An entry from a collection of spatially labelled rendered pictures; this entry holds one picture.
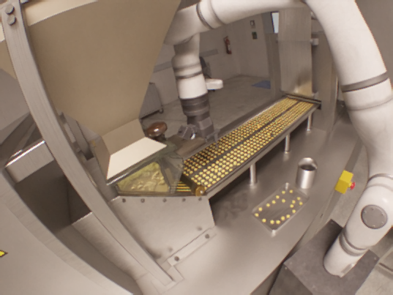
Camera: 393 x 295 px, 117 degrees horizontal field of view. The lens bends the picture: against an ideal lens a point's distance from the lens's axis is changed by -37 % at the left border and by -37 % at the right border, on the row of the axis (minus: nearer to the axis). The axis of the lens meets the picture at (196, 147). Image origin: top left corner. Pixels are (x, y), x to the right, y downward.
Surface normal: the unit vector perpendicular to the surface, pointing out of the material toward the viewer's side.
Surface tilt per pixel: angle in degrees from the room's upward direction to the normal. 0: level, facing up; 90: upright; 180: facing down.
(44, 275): 90
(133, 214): 90
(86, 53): 114
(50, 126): 90
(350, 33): 81
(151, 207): 90
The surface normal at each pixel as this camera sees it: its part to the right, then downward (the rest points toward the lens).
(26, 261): 0.59, 0.32
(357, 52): -0.66, 0.36
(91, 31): 0.62, 0.63
